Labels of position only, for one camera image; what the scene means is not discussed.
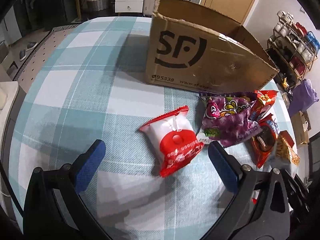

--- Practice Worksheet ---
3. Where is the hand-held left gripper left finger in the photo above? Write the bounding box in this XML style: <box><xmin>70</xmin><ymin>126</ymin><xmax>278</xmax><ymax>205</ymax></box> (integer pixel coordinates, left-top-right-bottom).
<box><xmin>23</xmin><ymin>139</ymin><xmax>113</xmax><ymax>240</ymax></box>

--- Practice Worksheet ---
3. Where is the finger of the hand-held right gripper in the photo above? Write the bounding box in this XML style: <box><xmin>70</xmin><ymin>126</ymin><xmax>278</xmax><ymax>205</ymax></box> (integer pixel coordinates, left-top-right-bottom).
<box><xmin>284</xmin><ymin>169</ymin><xmax>312</xmax><ymax>210</ymax></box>

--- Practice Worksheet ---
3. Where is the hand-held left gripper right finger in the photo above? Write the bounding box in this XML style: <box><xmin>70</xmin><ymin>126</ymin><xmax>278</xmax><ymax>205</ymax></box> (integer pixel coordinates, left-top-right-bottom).
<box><xmin>202</xmin><ymin>141</ymin><xmax>290</xmax><ymax>240</ymax></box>

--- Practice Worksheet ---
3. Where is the white orange noodle packet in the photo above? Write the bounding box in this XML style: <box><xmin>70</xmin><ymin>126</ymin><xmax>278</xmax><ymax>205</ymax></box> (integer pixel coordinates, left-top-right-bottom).
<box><xmin>271</xmin><ymin>131</ymin><xmax>300</xmax><ymax>167</ymax></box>

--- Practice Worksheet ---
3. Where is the purple candy packet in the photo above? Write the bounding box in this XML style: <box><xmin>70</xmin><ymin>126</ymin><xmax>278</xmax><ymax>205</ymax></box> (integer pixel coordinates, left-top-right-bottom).
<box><xmin>196</xmin><ymin>92</ymin><xmax>262</xmax><ymax>147</ymax></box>

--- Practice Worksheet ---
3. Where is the blue cookie packet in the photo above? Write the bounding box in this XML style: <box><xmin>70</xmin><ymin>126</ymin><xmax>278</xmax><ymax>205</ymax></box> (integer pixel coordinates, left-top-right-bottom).
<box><xmin>251</xmin><ymin>116</ymin><xmax>280</xmax><ymax>168</ymax></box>

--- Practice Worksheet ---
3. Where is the red and white snack packet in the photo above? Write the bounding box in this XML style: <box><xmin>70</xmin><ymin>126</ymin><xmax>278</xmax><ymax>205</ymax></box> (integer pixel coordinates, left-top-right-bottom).
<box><xmin>139</xmin><ymin>106</ymin><xmax>204</xmax><ymax>178</ymax></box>

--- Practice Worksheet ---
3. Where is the red orange chip bag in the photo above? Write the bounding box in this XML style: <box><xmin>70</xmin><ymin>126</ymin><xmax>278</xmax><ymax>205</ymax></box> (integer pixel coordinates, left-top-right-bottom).
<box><xmin>250</xmin><ymin>90</ymin><xmax>278</xmax><ymax>120</ymax></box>

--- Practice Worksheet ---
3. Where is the brown cardboard box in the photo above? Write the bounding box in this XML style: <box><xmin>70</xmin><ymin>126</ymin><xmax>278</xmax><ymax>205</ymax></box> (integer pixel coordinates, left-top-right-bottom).
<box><xmin>146</xmin><ymin>0</ymin><xmax>280</xmax><ymax>93</ymax></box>

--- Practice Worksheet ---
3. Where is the open cardboard carton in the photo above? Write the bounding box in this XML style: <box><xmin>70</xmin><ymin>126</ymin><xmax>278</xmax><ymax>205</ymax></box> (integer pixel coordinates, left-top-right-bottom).
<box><xmin>291</xmin><ymin>111</ymin><xmax>310</xmax><ymax>145</ymax></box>

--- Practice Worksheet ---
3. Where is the plaid tablecloth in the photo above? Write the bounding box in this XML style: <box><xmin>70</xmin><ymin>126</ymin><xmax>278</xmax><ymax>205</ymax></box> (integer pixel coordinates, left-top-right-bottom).
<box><xmin>9</xmin><ymin>16</ymin><xmax>300</xmax><ymax>240</ymax></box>

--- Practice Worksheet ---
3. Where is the purple bag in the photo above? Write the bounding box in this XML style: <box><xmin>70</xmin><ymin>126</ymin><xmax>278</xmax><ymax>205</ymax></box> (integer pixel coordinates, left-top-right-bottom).
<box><xmin>287</xmin><ymin>79</ymin><xmax>319</xmax><ymax>117</ymax></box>

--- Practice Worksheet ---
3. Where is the white side table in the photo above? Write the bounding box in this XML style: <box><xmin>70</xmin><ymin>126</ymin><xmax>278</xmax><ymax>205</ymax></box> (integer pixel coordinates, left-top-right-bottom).
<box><xmin>0</xmin><ymin>81</ymin><xmax>19</xmax><ymax>110</ymax></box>

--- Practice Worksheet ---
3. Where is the wooden shoe rack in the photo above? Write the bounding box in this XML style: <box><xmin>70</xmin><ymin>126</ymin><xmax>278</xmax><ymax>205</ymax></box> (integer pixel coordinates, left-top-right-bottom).
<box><xmin>266</xmin><ymin>17</ymin><xmax>320</xmax><ymax>85</ymax></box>

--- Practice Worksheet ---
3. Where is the dotted floor rug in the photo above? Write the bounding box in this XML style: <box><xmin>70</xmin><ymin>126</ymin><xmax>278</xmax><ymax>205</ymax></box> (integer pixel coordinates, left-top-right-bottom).
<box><xmin>12</xmin><ymin>22</ymin><xmax>83</xmax><ymax>80</ymax></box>

